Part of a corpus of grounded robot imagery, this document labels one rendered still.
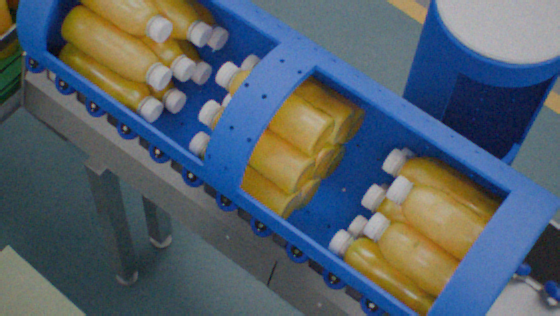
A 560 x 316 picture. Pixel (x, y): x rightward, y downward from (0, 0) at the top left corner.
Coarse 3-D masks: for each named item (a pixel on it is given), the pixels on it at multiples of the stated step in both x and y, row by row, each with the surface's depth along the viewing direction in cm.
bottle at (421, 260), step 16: (384, 224) 135; (400, 224) 135; (384, 240) 134; (400, 240) 133; (416, 240) 133; (384, 256) 135; (400, 256) 133; (416, 256) 132; (432, 256) 131; (448, 256) 132; (400, 272) 135; (416, 272) 132; (432, 272) 131; (448, 272) 130; (432, 288) 131
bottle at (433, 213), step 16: (416, 192) 132; (432, 192) 131; (416, 208) 131; (432, 208) 130; (448, 208) 130; (464, 208) 131; (416, 224) 132; (432, 224) 130; (448, 224) 129; (464, 224) 129; (480, 224) 129; (432, 240) 132; (448, 240) 130; (464, 240) 128; (464, 256) 129
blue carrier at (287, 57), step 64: (64, 0) 156; (64, 64) 149; (320, 64) 137; (192, 128) 161; (256, 128) 132; (384, 128) 152; (448, 128) 136; (320, 192) 156; (512, 192) 127; (320, 256) 135; (512, 256) 122
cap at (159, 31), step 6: (162, 18) 147; (156, 24) 146; (162, 24) 146; (168, 24) 147; (150, 30) 146; (156, 30) 146; (162, 30) 146; (168, 30) 148; (150, 36) 147; (156, 36) 146; (162, 36) 147; (168, 36) 149
